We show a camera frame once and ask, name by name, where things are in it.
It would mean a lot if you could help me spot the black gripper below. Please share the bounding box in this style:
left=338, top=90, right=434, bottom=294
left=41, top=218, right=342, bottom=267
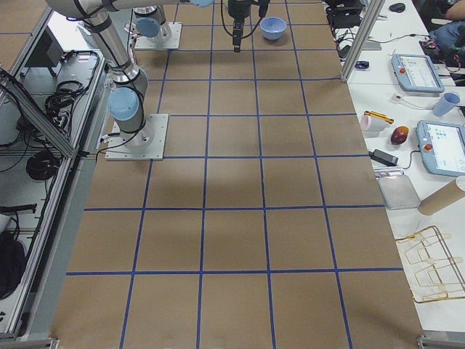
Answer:
left=227, top=0, right=270, bottom=53

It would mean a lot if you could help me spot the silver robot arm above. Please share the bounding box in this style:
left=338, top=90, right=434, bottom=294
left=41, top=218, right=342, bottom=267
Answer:
left=126, top=1, right=270, bottom=52
left=47, top=1, right=166, bottom=148

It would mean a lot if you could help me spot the blue bowl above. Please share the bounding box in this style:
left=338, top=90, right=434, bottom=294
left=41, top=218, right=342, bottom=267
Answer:
left=260, top=17, right=287, bottom=41

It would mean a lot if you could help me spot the far teach pendant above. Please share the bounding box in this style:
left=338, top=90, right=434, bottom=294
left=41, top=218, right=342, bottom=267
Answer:
left=391, top=54, right=445, bottom=93

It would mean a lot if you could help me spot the teach pendant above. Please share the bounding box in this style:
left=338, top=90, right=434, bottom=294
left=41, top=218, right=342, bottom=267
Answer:
left=416, top=120, right=464, bottom=177
left=391, top=54, right=445, bottom=93

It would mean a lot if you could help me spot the black power adapter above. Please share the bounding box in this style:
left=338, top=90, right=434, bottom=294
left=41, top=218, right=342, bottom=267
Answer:
left=368, top=149, right=398, bottom=167

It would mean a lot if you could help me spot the red mango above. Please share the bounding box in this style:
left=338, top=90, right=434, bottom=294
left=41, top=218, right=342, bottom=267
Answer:
left=390, top=126, right=409, bottom=145

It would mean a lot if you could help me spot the blue plastic cup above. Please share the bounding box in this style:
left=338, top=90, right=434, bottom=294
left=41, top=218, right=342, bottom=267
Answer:
left=432, top=92, right=461, bottom=117

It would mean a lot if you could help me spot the metal tray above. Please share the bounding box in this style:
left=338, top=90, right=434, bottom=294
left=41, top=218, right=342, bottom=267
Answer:
left=374, top=167, right=420, bottom=210

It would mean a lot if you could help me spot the near teach pendant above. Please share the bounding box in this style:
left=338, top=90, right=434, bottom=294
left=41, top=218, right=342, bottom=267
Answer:
left=416, top=120, right=464, bottom=177

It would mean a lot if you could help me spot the cardboard tube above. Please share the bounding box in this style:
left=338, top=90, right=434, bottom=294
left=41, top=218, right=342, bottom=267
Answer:
left=418, top=176, right=464, bottom=215

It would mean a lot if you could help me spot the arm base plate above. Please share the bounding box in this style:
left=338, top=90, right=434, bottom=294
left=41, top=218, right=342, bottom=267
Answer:
left=134, top=19, right=182, bottom=51
left=105, top=113, right=169, bottom=161

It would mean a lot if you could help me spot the aluminium frame post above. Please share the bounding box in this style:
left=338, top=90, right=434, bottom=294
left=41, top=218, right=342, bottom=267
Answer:
left=340, top=0, right=385, bottom=82

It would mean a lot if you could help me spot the gold wire rack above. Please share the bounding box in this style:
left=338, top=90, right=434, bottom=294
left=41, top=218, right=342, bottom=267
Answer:
left=395, top=225, right=464, bottom=304

